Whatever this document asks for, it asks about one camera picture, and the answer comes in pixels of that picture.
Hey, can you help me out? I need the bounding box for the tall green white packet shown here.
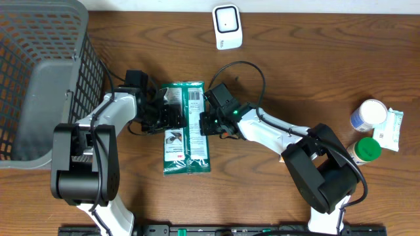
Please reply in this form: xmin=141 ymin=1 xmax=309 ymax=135
xmin=163 ymin=81 xmax=211 ymax=176

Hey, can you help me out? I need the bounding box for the grey plastic mesh basket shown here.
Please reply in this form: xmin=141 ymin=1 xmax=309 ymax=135
xmin=1 ymin=0 xmax=104 ymax=169

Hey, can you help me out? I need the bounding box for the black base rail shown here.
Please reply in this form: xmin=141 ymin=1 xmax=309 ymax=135
xmin=58 ymin=224 xmax=387 ymax=236

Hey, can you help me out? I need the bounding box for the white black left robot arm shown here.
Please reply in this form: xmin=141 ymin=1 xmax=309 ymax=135
xmin=51 ymin=85 xmax=186 ymax=235

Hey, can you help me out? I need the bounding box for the white barcode scanner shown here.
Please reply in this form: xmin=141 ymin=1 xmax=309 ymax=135
xmin=212 ymin=4 xmax=243 ymax=50

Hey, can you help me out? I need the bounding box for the light green tissue packet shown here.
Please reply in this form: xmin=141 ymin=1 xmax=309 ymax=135
xmin=373 ymin=108 xmax=404 ymax=152

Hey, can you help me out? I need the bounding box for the green lid jar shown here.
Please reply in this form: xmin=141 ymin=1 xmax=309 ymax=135
xmin=346 ymin=137 xmax=382 ymax=165

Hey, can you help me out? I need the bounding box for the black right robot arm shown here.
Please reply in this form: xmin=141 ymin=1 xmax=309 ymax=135
xmin=199 ymin=104 xmax=366 ymax=235

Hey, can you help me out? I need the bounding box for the white tub container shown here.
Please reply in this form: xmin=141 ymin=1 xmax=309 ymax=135
xmin=350 ymin=99 xmax=388 ymax=132

